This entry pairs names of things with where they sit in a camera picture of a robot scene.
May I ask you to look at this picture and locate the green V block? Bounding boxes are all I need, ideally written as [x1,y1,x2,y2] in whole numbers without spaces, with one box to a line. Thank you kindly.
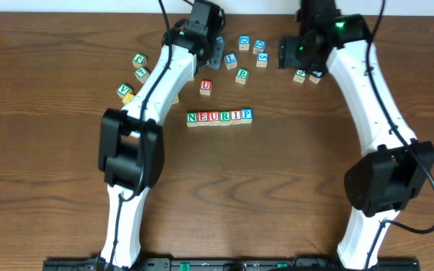
[116,84,133,99]

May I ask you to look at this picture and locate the black cable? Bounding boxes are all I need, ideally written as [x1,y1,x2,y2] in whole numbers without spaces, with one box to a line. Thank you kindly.
[365,0,434,270]
[107,0,195,270]

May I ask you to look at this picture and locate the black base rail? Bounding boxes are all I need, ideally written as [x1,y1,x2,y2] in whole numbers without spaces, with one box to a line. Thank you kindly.
[42,257,421,271]

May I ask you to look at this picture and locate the blue 5 block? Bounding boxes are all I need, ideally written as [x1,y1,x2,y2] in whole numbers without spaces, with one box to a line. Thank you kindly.
[256,52,269,68]

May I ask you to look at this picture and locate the green N block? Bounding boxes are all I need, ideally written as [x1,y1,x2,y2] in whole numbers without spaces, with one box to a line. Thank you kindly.
[186,112,198,127]

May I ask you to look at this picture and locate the yellow block beside V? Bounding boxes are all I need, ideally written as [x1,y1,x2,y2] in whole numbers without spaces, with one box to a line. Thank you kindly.
[122,93,135,105]

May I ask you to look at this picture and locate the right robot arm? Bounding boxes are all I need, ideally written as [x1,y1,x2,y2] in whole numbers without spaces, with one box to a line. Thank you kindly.
[279,0,434,270]

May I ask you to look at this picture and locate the green R block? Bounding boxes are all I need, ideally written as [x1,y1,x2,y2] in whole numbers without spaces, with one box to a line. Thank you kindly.
[219,111,231,126]

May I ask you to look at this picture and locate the blue D block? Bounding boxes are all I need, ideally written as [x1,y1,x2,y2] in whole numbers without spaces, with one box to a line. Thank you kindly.
[238,35,251,51]

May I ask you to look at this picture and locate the red u block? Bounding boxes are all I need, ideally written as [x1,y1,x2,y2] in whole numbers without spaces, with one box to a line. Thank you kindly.
[199,80,212,96]
[208,111,220,126]

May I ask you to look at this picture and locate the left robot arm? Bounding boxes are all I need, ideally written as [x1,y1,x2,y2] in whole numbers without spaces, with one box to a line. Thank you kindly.
[96,1,225,270]

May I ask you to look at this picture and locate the blue P block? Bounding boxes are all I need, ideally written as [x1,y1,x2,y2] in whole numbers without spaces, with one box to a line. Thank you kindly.
[241,108,253,123]

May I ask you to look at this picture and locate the green B block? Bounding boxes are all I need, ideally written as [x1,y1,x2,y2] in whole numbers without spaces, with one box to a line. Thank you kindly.
[235,68,249,84]

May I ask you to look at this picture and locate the blue 2 block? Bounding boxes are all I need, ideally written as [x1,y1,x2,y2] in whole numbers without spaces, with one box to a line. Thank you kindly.
[309,72,322,84]

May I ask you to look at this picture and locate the right black cable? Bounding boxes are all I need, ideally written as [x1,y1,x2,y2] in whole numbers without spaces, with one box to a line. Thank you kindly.
[365,0,434,270]

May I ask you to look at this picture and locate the green J block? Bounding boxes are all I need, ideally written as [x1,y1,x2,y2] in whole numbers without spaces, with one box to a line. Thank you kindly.
[293,69,307,84]

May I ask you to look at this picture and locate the blue L block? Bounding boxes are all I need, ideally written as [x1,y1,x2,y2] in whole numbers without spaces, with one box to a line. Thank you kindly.
[224,53,238,69]

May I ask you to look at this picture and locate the red E block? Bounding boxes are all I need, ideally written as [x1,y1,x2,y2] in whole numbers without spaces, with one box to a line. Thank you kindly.
[197,111,209,126]

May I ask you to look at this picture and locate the red I block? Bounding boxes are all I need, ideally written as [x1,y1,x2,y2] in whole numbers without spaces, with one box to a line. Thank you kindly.
[230,110,242,125]

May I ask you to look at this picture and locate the left black cable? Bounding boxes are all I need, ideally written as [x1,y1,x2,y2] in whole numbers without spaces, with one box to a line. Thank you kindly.
[107,0,195,270]

